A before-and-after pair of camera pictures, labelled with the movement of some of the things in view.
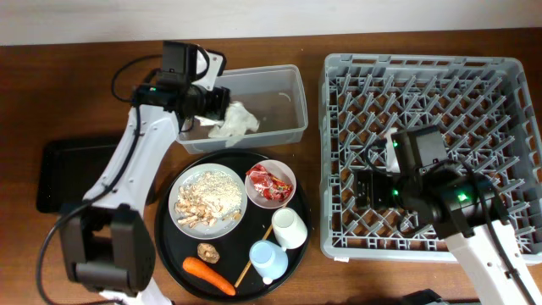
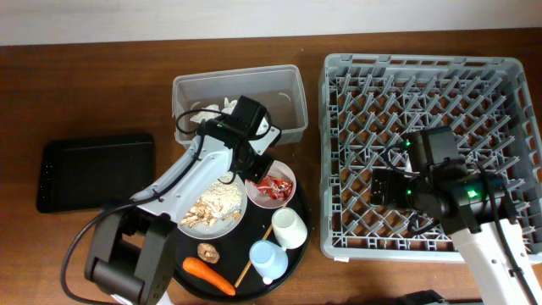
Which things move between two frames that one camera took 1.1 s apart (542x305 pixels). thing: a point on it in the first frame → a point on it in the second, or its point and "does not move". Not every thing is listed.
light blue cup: (268, 259) does not move
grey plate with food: (207, 201) does not move
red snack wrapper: (268, 185) does not move
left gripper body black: (213, 101) → (257, 165)
